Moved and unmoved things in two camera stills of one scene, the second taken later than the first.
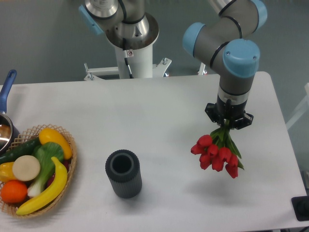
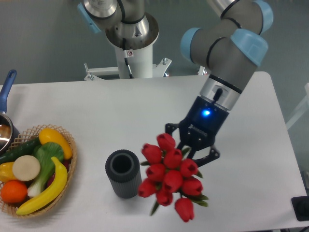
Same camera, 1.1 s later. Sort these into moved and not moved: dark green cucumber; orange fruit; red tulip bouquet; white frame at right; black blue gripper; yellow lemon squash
Moved: red tulip bouquet; black blue gripper
Not moved: white frame at right; orange fruit; yellow lemon squash; dark green cucumber
